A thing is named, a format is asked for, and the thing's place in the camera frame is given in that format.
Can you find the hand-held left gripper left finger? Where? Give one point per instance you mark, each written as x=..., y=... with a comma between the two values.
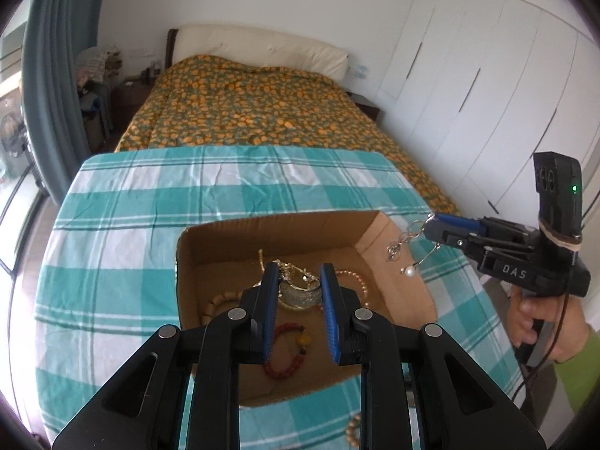
x=269, y=309

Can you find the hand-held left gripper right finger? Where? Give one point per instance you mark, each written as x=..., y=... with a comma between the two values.
x=330, y=314

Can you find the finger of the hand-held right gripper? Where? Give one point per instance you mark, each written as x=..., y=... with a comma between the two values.
x=461, y=223
x=450, y=236

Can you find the wide gold bangle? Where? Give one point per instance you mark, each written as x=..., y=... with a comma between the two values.
x=300, y=297

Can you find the printed cardboard box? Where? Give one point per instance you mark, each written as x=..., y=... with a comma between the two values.
x=220, y=253

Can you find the person's right forearm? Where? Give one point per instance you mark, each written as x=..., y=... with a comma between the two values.
x=581, y=375

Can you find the person's right hand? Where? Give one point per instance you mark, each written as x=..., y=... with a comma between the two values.
x=518, y=326

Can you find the white wardrobe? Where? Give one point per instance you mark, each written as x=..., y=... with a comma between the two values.
x=492, y=79

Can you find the dark wooden nightstand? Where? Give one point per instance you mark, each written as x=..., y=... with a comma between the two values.
x=365, y=108
x=131, y=103

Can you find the teal plaid tablecloth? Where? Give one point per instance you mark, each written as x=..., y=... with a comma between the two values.
x=140, y=225

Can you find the bed with orange floral cover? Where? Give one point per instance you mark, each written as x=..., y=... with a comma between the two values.
x=243, y=112

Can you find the blue chair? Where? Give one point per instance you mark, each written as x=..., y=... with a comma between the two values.
x=96, y=112

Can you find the cream padded headboard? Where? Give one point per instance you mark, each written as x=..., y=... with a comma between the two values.
x=262, y=42

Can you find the pile of clothes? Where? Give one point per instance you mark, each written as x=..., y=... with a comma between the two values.
x=96, y=63

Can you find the blue curtain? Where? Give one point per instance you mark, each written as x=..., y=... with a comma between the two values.
x=61, y=79

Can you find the wall socket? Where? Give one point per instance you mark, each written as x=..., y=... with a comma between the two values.
x=357, y=70

